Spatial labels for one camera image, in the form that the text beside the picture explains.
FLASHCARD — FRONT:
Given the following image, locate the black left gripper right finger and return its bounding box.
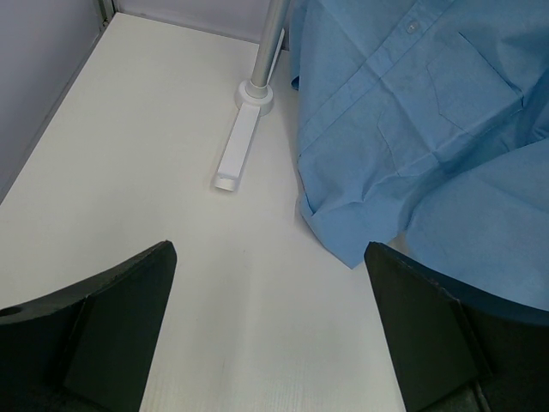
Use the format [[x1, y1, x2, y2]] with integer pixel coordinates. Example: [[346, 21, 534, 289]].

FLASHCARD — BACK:
[[364, 242, 548, 411]]

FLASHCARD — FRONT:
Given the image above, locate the light blue shirt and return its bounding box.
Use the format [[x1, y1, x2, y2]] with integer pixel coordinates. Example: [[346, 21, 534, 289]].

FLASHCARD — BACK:
[[290, 1, 548, 310]]

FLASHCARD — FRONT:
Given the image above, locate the white and chrome clothes rack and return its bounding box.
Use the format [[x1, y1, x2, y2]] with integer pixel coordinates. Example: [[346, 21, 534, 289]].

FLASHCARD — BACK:
[[214, 0, 290, 191]]

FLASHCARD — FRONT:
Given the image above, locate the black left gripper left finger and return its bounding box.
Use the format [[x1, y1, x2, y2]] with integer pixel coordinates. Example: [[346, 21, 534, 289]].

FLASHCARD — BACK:
[[1, 240, 177, 411]]

